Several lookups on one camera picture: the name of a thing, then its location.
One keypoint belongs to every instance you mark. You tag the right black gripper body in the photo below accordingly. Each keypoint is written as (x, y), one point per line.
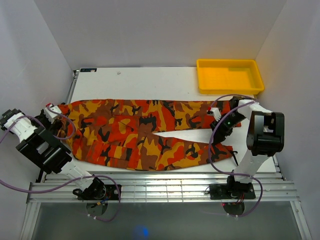
(227, 125)

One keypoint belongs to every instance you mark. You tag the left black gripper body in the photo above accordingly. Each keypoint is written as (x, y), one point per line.
(43, 118)

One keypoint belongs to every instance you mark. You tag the orange camouflage trousers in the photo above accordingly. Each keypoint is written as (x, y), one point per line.
(126, 134)

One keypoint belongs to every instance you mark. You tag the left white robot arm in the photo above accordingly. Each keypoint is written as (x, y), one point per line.
(38, 143)

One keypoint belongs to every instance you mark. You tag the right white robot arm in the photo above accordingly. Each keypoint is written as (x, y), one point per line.
(265, 137)

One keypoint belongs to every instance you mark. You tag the yellow plastic tray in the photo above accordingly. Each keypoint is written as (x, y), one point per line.
(229, 76)

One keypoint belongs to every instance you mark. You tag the dark label sticker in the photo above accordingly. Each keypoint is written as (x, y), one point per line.
(88, 70)

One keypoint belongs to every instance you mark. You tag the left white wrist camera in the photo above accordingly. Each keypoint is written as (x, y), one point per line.
(52, 112)

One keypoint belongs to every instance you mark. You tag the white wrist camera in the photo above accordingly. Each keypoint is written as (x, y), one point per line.
(52, 112)
(215, 112)

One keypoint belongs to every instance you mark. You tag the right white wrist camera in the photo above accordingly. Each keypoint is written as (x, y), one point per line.
(215, 112)

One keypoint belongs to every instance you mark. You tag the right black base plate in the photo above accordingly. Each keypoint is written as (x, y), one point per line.
(237, 191)

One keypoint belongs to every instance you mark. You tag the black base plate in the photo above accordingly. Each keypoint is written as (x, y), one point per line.
(108, 192)
(237, 191)

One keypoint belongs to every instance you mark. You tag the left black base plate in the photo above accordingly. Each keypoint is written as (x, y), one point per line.
(108, 192)

